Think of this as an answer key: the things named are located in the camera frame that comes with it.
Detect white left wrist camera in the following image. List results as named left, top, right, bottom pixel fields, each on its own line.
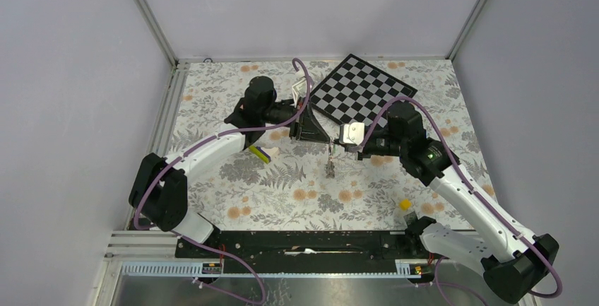
left=291, top=74, right=312, bottom=106

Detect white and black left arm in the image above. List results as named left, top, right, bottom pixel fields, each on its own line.
left=129, top=76, right=330, bottom=257

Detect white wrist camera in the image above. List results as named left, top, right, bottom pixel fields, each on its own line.
left=291, top=74, right=312, bottom=106
left=338, top=122, right=365, bottom=152

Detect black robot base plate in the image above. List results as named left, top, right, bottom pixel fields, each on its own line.
left=174, top=230, right=440, bottom=278

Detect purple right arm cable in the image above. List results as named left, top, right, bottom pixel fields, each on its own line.
left=357, top=95, right=564, bottom=306

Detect black and white chessboard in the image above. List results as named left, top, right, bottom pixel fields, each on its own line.
left=310, top=54, right=417, bottom=126

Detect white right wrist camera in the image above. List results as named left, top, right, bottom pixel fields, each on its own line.
left=338, top=122, right=365, bottom=152

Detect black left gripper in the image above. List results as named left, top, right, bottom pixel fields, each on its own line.
left=261, top=97, right=331, bottom=144

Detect aluminium frame rails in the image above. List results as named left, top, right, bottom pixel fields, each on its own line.
left=95, top=0, right=544, bottom=306

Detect yellow cube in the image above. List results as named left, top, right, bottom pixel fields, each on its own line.
left=398, top=199, right=412, bottom=211

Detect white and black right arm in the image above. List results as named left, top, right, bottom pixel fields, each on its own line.
left=340, top=101, right=559, bottom=305

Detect floral patterned table mat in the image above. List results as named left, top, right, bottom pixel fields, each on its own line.
left=169, top=60, right=494, bottom=230

